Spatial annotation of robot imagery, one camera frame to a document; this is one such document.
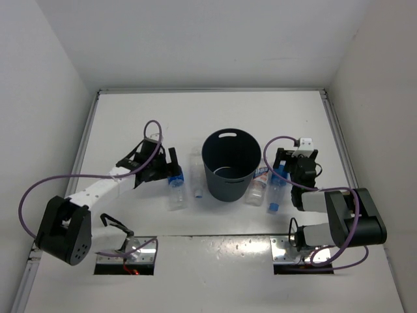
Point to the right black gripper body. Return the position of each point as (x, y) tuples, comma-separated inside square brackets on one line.
[(292, 167)]

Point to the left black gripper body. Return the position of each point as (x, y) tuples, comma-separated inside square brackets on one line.
[(159, 167)]

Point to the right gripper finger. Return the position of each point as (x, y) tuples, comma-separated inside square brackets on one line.
[(313, 156), (282, 162)]

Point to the clear bottle white cap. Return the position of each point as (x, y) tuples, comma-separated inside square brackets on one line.
[(196, 172)]

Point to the blue label Pocari bottle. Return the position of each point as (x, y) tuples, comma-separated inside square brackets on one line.
[(177, 192)]

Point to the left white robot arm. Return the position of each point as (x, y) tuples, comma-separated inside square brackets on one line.
[(76, 225)]

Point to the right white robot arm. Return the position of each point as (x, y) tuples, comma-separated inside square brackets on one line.
[(338, 205)]

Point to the dark grey plastic bin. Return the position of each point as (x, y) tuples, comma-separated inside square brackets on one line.
[(230, 157)]

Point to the blue cap clear bottle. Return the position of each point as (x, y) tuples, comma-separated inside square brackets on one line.
[(276, 192)]

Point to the orange label clear bottle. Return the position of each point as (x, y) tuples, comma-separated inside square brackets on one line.
[(257, 189)]

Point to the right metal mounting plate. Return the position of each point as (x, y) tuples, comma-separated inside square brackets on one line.
[(283, 253)]

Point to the metal mounting plate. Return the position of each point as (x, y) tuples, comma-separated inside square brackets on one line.
[(145, 249), (283, 253)]

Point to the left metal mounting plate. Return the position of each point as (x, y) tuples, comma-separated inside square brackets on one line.
[(145, 249)]

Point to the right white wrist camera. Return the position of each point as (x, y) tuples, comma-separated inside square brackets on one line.
[(304, 147)]

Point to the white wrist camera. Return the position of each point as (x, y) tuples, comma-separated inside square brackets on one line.
[(304, 147), (156, 138)]

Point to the right aluminium frame rail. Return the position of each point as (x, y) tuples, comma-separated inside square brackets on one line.
[(348, 168)]

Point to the aluminium frame rail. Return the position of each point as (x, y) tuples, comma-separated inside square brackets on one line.
[(33, 259), (348, 168)]

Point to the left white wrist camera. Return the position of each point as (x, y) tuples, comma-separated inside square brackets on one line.
[(156, 138)]

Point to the left aluminium frame rail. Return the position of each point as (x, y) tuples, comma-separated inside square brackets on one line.
[(33, 259)]

